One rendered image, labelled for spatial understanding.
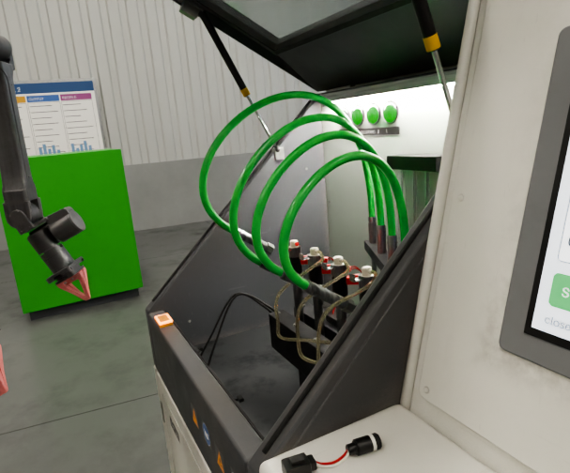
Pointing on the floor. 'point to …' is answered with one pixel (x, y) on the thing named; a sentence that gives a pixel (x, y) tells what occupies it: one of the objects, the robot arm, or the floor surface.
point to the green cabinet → (118, 276)
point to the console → (494, 256)
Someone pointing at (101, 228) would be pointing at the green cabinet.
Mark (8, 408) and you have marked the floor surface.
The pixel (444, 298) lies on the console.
